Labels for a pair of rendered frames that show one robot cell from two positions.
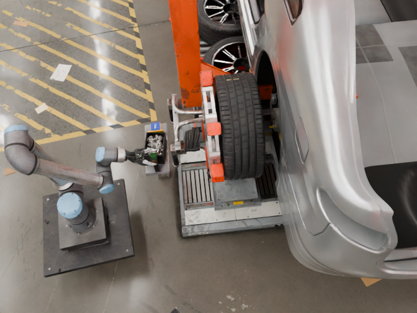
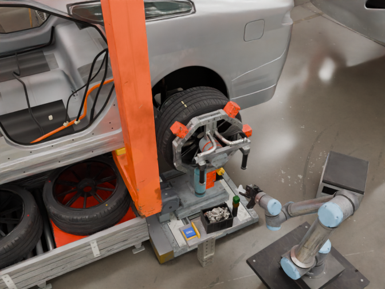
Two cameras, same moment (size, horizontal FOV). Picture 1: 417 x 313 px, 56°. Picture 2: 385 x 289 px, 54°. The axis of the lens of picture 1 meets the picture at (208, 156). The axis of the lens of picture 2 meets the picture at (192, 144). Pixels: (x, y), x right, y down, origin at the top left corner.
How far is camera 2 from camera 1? 2.95 m
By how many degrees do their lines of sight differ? 64
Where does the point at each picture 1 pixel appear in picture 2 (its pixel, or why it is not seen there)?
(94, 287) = not seen: hidden behind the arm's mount
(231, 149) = not seen: hidden behind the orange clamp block
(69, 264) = (346, 265)
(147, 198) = (238, 263)
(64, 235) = (332, 270)
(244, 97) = (200, 92)
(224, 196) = (220, 186)
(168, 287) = (300, 218)
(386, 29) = (85, 60)
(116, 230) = (296, 242)
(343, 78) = not seen: outside the picture
